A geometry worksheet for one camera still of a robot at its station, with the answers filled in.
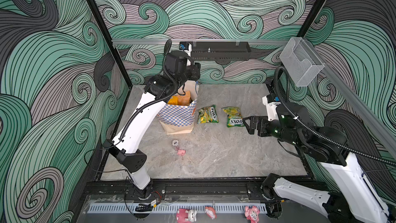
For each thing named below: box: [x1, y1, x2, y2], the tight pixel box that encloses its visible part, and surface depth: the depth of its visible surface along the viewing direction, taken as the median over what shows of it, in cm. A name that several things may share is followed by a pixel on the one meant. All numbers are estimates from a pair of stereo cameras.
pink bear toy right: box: [244, 205, 261, 223], surface depth 66 cm
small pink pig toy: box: [177, 149, 187, 156], surface depth 86 cm
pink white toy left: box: [176, 208, 197, 223], surface depth 65 cm
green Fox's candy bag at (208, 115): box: [196, 104, 220, 124], surface depth 100 cm
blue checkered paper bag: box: [157, 80, 200, 135], surface depth 85 cm
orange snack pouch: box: [177, 90, 191, 106], surface depth 100 cm
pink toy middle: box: [204, 206, 217, 220], surface depth 65 cm
